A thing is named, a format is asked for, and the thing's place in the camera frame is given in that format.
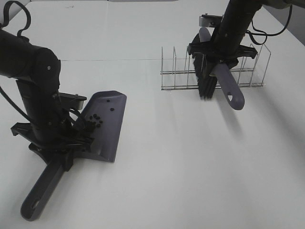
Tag grey hand brush black bristles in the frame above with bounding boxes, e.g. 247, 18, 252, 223
192, 27, 245, 111

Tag pile of coffee beans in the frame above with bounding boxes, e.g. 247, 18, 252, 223
82, 98, 116, 129

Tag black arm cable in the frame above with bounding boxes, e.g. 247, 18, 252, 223
245, 4, 294, 46
0, 0, 32, 36

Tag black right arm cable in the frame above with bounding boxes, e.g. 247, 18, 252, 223
245, 4, 294, 46

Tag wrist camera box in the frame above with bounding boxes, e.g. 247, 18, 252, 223
199, 14, 223, 28
52, 93, 87, 111

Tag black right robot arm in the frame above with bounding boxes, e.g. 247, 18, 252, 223
188, 0, 305, 73

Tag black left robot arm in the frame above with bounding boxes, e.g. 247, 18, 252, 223
0, 30, 93, 171

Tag grey plastic dustpan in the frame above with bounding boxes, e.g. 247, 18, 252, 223
20, 91, 127, 221

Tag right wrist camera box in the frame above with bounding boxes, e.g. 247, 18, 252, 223
199, 14, 223, 28

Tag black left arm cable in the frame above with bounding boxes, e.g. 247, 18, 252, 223
0, 0, 32, 36

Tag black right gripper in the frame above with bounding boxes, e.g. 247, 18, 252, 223
187, 41, 258, 69

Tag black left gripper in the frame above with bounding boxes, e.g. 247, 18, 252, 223
11, 104, 94, 171

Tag metal wire rack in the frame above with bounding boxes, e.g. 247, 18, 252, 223
160, 44, 272, 91

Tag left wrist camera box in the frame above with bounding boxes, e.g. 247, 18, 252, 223
52, 93, 87, 111

